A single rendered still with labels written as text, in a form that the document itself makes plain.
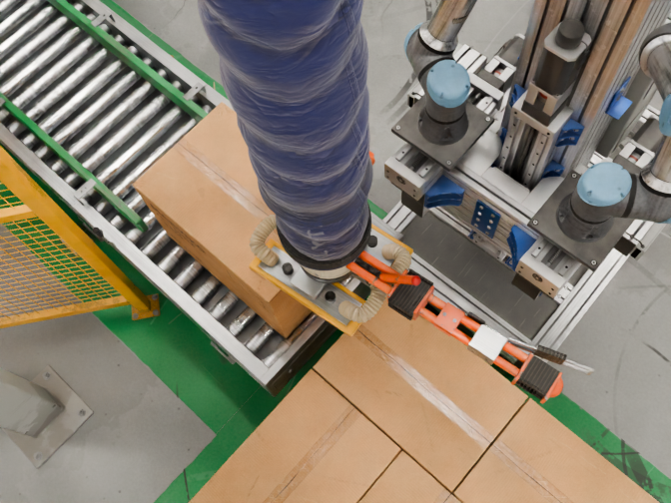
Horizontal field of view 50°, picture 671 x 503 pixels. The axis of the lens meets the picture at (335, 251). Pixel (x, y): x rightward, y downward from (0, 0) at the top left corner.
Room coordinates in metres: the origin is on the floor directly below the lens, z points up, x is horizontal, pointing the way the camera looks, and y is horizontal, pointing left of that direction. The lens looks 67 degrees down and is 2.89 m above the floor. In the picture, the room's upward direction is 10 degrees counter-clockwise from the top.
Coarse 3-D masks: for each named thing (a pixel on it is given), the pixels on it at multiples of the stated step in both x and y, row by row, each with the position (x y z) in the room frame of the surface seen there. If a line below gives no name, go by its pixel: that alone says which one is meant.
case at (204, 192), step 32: (224, 128) 1.29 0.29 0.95; (160, 160) 1.22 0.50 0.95; (192, 160) 1.20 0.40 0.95; (224, 160) 1.18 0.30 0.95; (160, 192) 1.10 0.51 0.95; (192, 192) 1.08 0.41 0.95; (224, 192) 1.06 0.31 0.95; (256, 192) 1.05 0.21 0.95; (160, 224) 1.14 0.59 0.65; (192, 224) 0.97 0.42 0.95; (224, 224) 0.96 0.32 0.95; (256, 224) 0.94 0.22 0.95; (224, 256) 0.85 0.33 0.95; (256, 288) 0.73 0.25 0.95; (288, 320) 0.70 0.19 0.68
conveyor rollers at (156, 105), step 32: (32, 0) 2.36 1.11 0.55; (0, 32) 2.23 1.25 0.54; (32, 32) 2.22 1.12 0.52; (0, 64) 2.05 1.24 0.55; (32, 64) 2.02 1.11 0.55; (64, 64) 2.00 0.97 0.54; (96, 64) 1.98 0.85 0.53; (32, 96) 1.88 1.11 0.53; (128, 96) 1.79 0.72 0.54; (160, 96) 1.76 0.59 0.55; (64, 128) 1.68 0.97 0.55; (96, 128) 1.66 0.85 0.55; (128, 128) 1.64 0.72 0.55; (160, 128) 1.61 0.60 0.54; (192, 128) 1.59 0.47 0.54; (96, 160) 1.52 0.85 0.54; (128, 160) 1.50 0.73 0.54; (96, 192) 1.39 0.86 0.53; (128, 192) 1.37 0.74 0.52; (256, 352) 0.66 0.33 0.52
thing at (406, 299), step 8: (408, 272) 0.59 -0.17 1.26; (416, 272) 0.58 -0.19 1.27; (424, 280) 0.56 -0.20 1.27; (392, 288) 0.55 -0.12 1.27; (400, 288) 0.55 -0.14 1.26; (408, 288) 0.55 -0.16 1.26; (416, 288) 0.55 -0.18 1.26; (424, 288) 0.54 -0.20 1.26; (432, 288) 0.54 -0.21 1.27; (392, 296) 0.54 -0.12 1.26; (400, 296) 0.53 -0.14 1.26; (408, 296) 0.53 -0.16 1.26; (416, 296) 0.53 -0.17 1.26; (424, 296) 0.52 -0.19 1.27; (392, 304) 0.52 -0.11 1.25; (400, 304) 0.51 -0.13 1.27; (408, 304) 0.51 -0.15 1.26; (416, 304) 0.51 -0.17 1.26; (424, 304) 0.51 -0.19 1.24; (400, 312) 0.50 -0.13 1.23; (408, 312) 0.49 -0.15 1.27; (416, 312) 0.48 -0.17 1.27
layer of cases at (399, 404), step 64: (384, 320) 0.69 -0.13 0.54; (320, 384) 0.51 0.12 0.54; (384, 384) 0.48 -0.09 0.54; (448, 384) 0.44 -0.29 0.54; (512, 384) 0.41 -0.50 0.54; (256, 448) 0.34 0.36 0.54; (320, 448) 0.31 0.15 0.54; (384, 448) 0.27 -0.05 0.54; (448, 448) 0.24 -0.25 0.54; (512, 448) 0.21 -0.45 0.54; (576, 448) 0.18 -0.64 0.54
